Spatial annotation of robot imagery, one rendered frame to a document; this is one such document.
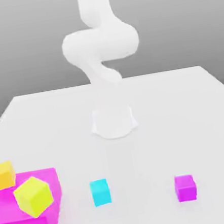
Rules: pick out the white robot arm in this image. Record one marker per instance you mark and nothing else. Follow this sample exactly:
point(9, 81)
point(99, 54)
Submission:
point(100, 44)

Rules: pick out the small cyan cube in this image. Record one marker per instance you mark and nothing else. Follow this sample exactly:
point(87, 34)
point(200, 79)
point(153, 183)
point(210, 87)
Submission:
point(100, 193)

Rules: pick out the small purple cube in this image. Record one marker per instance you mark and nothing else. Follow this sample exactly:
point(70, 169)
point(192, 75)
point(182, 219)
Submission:
point(185, 189)

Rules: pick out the small yellow cube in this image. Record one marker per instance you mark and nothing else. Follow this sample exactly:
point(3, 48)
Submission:
point(33, 197)

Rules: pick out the small orange cube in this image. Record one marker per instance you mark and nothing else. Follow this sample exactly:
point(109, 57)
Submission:
point(2, 176)

